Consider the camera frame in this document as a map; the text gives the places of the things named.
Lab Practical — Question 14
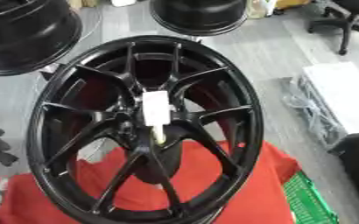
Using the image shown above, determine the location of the black spoked wheel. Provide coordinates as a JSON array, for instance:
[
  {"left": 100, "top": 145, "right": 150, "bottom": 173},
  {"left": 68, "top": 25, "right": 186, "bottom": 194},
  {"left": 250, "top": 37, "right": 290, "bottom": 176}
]
[{"left": 25, "top": 35, "right": 265, "bottom": 224}]

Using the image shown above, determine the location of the black wheel rim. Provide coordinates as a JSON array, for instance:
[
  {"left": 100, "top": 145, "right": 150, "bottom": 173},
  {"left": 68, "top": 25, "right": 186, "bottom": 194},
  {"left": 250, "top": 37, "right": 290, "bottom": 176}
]
[
  {"left": 149, "top": 0, "right": 250, "bottom": 38},
  {"left": 0, "top": 0, "right": 85, "bottom": 77}
]

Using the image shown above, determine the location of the white pin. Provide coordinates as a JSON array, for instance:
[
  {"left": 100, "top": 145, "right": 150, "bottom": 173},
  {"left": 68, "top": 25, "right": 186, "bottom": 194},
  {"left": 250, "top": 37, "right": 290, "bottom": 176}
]
[{"left": 141, "top": 90, "right": 172, "bottom": 146}]

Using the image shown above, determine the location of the green plastic crate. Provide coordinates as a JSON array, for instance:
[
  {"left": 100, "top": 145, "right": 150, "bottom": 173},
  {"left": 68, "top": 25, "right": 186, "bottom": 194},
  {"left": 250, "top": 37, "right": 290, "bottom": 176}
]
[{"left": 280, "top": 171, "right": 341, "bottom": 224}]

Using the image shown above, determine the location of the white box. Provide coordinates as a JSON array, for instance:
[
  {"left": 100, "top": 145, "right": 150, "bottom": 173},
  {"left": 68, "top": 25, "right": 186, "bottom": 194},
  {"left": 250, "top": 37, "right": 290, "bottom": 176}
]
[{"left": 297, "top": 61, "right": 359, "bottom": 136}]

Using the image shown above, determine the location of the black office chair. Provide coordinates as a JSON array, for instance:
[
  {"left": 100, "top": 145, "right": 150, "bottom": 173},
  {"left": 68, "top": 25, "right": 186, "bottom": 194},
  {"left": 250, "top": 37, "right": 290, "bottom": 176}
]
[{"left": 306, "top": 0, "right": 359, "bottom": 56}]

